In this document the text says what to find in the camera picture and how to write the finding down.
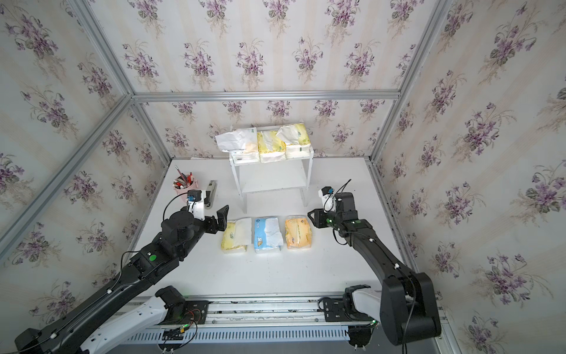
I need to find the orange tissue pack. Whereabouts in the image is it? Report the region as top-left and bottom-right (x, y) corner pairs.
(284, 215), (312, 249)

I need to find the pale yellow tissue pack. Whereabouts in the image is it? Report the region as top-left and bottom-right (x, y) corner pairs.
(221, 218), (253, 253)

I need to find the blue tissue pack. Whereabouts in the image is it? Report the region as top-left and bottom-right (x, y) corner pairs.
(253, 217), (284, 253)

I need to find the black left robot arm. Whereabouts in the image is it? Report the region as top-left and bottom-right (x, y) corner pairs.
(15, 206), (229, 353)

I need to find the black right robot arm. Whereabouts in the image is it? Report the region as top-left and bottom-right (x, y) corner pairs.
(307, 187), (442, 346)

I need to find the white green tissue pack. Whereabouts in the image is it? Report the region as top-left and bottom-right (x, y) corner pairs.
(215, 128), (259, 165)

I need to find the pink metal pen bucket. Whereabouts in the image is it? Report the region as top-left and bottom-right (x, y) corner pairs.
(172, 173), (199, 194)

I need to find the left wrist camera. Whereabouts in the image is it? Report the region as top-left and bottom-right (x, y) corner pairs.
(186, 190), (205, 221)

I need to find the white wire shelf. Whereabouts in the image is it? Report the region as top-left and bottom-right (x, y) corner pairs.
(228, 125), (314, 210)

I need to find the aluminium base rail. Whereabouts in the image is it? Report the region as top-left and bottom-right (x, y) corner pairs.
(110, 293), (443, 346)

